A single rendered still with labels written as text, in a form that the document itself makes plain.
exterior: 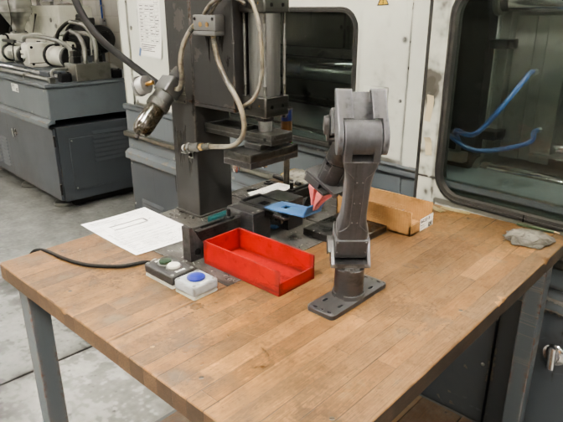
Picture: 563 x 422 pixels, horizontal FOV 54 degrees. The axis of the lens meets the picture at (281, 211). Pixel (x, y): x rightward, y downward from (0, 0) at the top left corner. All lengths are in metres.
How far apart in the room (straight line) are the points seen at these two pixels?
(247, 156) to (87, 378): 1.50
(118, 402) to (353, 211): 1.59
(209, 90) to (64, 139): 3.04
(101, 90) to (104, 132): 0.33
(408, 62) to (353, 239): 0.91
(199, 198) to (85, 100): 2.95
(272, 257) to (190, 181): 0.43
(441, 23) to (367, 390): 1.17
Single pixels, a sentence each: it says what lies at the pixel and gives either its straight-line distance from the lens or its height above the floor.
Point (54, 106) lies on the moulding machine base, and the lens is 4.41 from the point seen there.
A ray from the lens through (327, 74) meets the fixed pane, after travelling 2.13.
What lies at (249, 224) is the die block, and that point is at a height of 0.95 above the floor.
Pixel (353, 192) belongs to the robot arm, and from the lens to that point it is 1.04.
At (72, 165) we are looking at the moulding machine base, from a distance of 4.52.
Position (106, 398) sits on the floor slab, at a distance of 2.45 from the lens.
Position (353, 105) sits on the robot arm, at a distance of 1.00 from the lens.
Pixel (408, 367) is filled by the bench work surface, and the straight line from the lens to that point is 1.01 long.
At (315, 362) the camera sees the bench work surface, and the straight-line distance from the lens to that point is 1.00.
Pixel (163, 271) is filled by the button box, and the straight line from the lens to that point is 1.26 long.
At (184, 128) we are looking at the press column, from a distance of 1.61.
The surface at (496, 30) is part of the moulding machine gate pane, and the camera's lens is 1.72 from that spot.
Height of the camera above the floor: 1.48
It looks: 20 degrees down
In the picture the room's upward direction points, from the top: straight up
